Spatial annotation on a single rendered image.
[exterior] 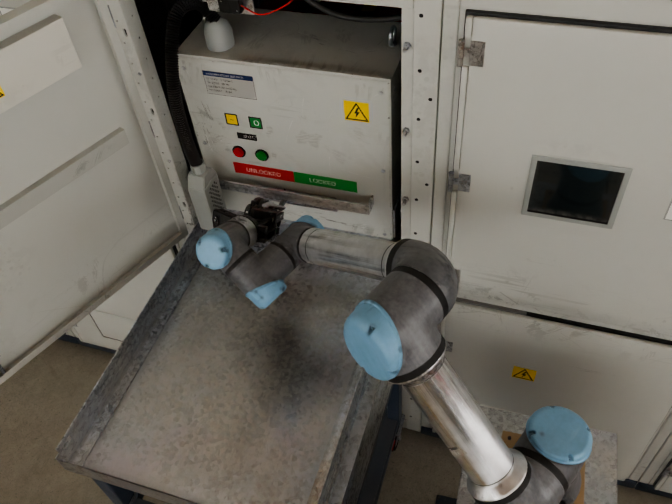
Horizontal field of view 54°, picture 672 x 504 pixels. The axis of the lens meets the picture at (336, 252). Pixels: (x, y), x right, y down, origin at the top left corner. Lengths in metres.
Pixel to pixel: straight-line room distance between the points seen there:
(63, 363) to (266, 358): 1.41
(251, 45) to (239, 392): 0.77
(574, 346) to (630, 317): 0.18
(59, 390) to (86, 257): 1.12
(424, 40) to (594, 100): 0.31
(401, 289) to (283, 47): 0.67
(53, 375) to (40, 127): 1.49
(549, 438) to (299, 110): 0.83
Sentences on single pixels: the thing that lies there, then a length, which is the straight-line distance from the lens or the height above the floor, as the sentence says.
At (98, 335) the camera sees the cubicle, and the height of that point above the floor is 0.15.
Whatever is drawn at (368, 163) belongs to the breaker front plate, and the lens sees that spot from 1.49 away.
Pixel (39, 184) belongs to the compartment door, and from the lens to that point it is 1.54.
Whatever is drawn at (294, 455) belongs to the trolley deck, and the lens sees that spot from 1.43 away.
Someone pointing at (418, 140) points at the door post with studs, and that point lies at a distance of 1.36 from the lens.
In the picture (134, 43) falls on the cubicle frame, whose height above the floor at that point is 1.43.
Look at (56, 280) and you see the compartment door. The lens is 1.71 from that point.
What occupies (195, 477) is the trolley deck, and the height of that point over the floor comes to 0.85.
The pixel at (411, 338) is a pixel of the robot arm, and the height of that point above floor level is 1.30.
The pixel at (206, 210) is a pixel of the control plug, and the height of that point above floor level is 1.03.
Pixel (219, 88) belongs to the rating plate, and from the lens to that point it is 1.52.
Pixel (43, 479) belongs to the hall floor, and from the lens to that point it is 2.61.
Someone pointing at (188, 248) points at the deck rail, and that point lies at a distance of 1.77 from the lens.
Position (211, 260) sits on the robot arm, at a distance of 1.32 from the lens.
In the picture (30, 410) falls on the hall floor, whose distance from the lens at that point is 2.77.
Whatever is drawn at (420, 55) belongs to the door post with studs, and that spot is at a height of 1.48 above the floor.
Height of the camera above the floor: 2.14
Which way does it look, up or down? 48 degrees down
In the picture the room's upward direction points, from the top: 6 degrees counter-clockwise
